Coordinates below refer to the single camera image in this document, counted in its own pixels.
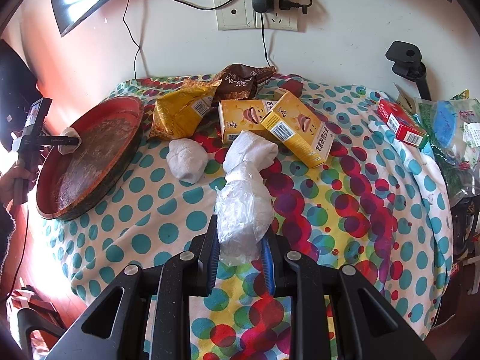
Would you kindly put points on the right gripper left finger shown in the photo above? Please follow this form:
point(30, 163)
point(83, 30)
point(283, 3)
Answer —
point(208, 259)

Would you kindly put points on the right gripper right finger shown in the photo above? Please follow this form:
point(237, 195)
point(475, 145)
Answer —
point(273, 250)

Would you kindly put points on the white sock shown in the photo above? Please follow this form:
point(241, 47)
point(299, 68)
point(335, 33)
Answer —
point(186, 160)
point(71, 143)
point(243, 206)

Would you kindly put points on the yellow medicine box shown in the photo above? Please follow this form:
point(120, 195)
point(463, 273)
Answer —
point(300, 130)
point(236, 116)

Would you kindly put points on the yellow snack bag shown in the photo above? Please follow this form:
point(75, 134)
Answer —
point(177, 115)

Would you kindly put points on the brown snack bag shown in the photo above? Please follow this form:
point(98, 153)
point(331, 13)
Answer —
point(241, 82)

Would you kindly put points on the round red tray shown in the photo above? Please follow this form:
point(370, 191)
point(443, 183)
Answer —
point(69, 185)

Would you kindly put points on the polka dot bed sheet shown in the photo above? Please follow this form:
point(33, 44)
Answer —
point(376, 204)

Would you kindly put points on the small maroon white box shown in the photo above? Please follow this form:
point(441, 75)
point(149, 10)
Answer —
point(292, 86)

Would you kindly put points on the red cigarette box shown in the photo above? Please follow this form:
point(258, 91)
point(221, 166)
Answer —
point(404, 127)

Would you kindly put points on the clear bag with green items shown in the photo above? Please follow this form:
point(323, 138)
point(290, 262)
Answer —
point(452, 127)

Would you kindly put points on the black angled plug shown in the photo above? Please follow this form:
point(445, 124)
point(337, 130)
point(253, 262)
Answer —
point(286, 5)

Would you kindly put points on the black clamp mount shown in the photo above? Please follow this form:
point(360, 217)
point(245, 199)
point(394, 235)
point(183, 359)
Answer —
point(408, 64)

